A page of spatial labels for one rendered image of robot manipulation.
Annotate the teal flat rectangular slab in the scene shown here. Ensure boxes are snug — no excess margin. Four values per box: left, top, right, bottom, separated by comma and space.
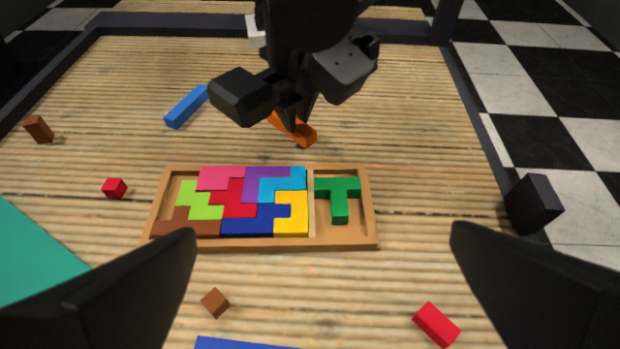
0, 196, 91, 307

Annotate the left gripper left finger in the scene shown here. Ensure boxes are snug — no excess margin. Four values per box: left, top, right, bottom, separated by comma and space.
0, 227, 198, 349

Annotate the orange puzzle piece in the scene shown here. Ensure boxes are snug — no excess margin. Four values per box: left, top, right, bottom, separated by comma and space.
267, 111, 317, 148

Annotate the pink puzzle piece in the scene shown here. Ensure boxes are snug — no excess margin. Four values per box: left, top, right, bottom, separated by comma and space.
196, 166, 246, 192

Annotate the small brown wooden cube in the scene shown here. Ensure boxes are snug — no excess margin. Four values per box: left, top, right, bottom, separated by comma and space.
200, 287, 231, 320

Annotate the yellow u-shaped puzzle piece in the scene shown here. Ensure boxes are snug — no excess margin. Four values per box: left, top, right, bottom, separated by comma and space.
273, 191, 308, 238

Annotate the purple puzzle piece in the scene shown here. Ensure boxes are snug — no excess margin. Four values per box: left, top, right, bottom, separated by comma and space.
241, 166, 291, 204

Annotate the blue notebook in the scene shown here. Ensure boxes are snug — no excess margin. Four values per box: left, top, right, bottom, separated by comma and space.
194, 335, 302, 349

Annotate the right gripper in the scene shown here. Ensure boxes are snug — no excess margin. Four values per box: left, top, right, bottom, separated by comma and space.
206, 0, 320, 134

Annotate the wooden puzzle board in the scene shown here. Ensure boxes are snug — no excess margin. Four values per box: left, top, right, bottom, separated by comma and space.
138, 164, 381, 254

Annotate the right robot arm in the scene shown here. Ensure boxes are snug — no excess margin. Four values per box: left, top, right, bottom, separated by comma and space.
263, 0, 380, 106

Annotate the brown rectangular block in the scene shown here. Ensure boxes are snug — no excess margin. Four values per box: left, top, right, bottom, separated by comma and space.
22, 115, 54, 144

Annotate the red puzzle piece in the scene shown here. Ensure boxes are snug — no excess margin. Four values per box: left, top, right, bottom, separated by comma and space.
208, 178, 258, 219

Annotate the small red cube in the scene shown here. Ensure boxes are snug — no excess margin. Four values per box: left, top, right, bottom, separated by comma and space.
101, 177, 128, 199

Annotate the brown puzzle piece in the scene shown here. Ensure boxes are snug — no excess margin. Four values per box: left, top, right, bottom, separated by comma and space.
149, 206, 223, 239

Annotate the red rectangular block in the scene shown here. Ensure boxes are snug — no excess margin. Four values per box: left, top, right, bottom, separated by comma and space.
412, 301, 461, 349

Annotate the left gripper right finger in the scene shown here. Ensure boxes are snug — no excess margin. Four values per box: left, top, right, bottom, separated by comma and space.
449, 220, 620, 349

